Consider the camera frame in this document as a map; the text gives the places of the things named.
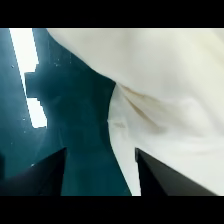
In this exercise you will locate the cream shirt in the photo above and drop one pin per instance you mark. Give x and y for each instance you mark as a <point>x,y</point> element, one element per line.
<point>166,86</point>

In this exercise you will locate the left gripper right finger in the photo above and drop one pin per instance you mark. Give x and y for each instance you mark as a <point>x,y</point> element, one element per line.
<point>163,181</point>

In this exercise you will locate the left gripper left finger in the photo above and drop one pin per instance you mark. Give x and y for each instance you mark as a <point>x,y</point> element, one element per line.
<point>43,176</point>

